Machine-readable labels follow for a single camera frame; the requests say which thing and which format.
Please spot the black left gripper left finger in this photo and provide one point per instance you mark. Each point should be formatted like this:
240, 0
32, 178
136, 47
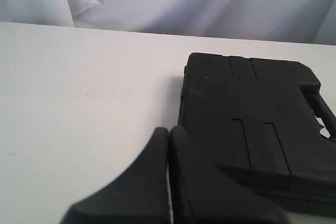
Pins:
138, 195

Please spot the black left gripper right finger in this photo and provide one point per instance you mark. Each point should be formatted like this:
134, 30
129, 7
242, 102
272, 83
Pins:
200, 193

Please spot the black plastic tool case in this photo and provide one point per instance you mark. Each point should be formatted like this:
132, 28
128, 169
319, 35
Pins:
263, 123

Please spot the white backdrop curtain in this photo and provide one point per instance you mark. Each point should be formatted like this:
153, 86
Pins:
310, 21

